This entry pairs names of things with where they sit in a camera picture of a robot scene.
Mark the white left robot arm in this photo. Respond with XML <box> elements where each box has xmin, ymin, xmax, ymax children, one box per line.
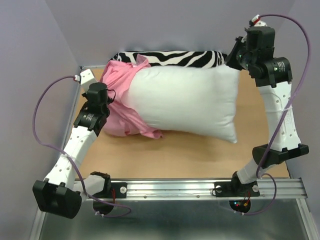
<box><xmin>32</xmin><ymin>82</ymin><xmax>111</xmax><ymax>219</ymax></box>

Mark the aluminium table frame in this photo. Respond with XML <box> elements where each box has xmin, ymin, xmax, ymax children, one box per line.
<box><xmin>51</xmin><ymin>65</ymin><xmax>87</xmax><ymax>180</ymax></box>

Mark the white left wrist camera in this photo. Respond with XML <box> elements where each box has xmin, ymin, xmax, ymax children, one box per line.
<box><xmin>74</xmin><ymin>69</ymin><xmax>98</xmax><ymax>91</ymax></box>

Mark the pink floral satin pillowcase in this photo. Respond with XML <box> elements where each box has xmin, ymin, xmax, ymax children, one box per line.
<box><xmin>99</xmin><ymin>54</ymin><xmax>163</xmax><ymax>139</ymax></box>

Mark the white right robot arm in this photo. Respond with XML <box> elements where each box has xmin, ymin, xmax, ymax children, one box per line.
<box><xmin>225</xmin><ymin>26</ymin><xmax>309</xmax><ymax>195</ymax></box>

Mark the white pillow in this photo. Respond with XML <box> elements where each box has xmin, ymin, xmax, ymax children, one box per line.
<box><xmin>123</xmin><ymin>64</ymin><xmax>240</xmax><ymax>144</ymax></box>

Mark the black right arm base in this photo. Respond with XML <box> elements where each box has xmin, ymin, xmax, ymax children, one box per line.
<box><xmin>211</xmin><ymin>172</ymin><xmax>260</xmax><ymax>214</ymax></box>

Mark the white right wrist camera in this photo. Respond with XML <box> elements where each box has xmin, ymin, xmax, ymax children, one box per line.
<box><xmin>249</xmin><ymin>14</ymin><xmax>268</xmax><ymax>28</ymax></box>

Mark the aluminium mounting rail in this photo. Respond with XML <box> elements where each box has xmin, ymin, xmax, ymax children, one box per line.
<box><xmin>111</xmin><ymin>178</ymin><xmax>307</xmax><ymax>201</ymax></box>

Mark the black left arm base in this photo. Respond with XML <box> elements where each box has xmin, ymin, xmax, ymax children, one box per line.
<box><xmin>90</xmin><ymin>171</ymin><xmax>128</xmax><ymax>217</ymax></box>

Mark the zebra print pillow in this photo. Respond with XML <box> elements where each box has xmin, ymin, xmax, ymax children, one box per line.
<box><xmin>111</xmin><ymin>50</ymin><xmax>227</xmax><ymax>69</ymax></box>

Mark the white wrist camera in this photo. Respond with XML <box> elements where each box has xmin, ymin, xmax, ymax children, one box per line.
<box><xmin>249</xmin><ymin>14</ymin><xmax>268</xmax><ymax>28</ymax></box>
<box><xmin>74</xmin><ymin>69</ymin><xmax>98</xmax><ymax>91</ymax></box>

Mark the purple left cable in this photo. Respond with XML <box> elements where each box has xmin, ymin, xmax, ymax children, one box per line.
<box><xmin>32</xmin><ymin>76</ymin><xmax>132</xmax><ymax>218</ymax></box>

